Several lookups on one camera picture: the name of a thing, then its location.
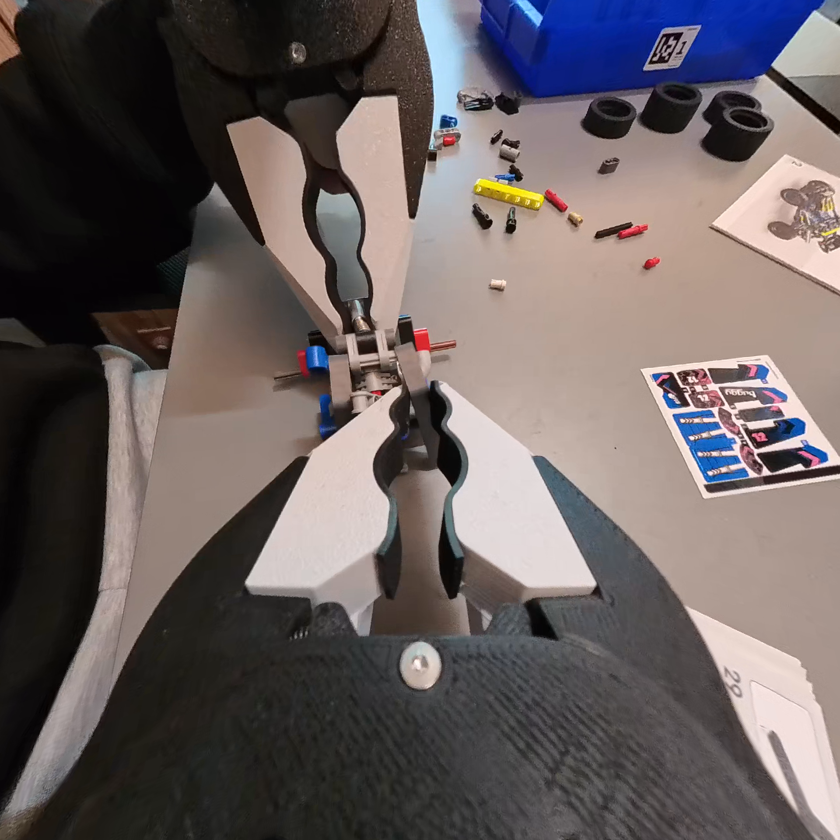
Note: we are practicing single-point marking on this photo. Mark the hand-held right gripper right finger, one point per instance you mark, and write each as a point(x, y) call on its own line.
point(525, 525)

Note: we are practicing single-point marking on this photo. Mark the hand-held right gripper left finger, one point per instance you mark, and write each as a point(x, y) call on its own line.
point(321, 525)

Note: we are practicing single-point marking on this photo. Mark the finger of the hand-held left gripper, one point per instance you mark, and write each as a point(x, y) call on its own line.
point(275, 184)
point(384, 197)

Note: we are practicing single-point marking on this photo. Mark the blue grey lego model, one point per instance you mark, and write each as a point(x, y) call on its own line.
point(367, 367)

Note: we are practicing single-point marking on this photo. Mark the lego instruction booklet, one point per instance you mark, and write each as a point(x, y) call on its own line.
point(774, 722)

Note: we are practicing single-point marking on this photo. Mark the yellow lego beam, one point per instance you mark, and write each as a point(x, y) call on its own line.
point(508, 193)

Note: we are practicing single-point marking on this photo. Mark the cluster of small lego parts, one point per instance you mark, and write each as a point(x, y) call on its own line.
point(510, 152)

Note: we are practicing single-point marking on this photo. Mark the long red lego pin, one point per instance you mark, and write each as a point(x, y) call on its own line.
point(556, 199)

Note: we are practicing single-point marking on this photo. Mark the black lego axle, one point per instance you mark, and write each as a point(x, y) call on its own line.
point(609, 231)

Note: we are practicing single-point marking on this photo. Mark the dark grey lego connector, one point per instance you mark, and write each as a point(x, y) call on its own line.
point(610, 165)

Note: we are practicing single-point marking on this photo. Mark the lego sticker sheet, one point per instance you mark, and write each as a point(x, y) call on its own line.
point(741, 426)

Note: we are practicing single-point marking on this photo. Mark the red lego axle pin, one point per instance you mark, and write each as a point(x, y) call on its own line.
point(634, 229)

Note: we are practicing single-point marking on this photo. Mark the wooden cabinet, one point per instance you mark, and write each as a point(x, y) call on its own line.
point(138, 334)

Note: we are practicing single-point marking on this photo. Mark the light grey hooded garment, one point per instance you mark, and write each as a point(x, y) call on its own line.
point(124, 459)

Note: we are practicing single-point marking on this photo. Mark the black rubber tyre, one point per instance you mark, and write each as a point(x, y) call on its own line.
point(670, 108)
point(736, 134)
point(609, 118)
point(732, 102)

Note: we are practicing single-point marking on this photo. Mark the blue bin with white label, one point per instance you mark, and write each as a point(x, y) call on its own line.
point(590, 39)

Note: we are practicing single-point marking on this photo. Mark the person's black clothed body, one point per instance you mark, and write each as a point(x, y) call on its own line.
point(46, 492)

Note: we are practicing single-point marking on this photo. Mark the small booklet with buggy cover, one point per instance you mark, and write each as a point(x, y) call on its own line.
point(787, 223)

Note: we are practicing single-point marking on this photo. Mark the dark computer monitor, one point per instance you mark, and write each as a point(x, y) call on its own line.
point(814, 98)

